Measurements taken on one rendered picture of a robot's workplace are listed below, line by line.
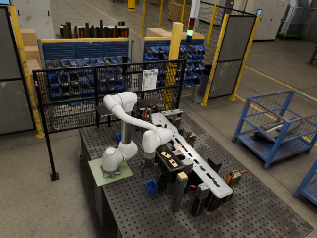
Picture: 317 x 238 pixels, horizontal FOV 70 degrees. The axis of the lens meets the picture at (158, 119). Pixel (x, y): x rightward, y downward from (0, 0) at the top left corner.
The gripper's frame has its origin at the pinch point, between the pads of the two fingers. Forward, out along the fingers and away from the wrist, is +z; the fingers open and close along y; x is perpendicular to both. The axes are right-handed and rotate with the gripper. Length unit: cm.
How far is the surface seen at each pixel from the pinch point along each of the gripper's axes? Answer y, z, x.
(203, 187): 40.8, 8.1, 17.0
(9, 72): -242, -63, 64
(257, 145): 86, 71, 255
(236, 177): 64, 9, 43
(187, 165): 23.4, -1.5, 29.1
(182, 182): 25.8, 1.1, 6.9
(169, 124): -20, -10, 95
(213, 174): 44, 11, 43
